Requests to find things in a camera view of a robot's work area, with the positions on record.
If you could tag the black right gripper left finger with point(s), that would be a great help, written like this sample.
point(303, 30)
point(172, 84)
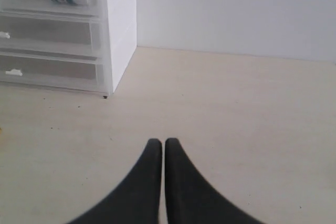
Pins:
point(137, 198)

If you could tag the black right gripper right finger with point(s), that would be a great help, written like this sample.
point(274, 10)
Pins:
point(189, 197)

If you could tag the clear bottom wide drawer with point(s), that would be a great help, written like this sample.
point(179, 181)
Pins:
point(53, 73)

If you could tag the clear wide drawer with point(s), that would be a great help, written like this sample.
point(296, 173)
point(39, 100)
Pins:
point(55, 36)
point(53, 73)

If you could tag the white plastic drawer cabinet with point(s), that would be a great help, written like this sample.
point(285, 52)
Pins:
point(117, 20)

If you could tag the clear middle wide drawer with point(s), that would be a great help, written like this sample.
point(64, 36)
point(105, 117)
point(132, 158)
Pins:
point(55, 36)

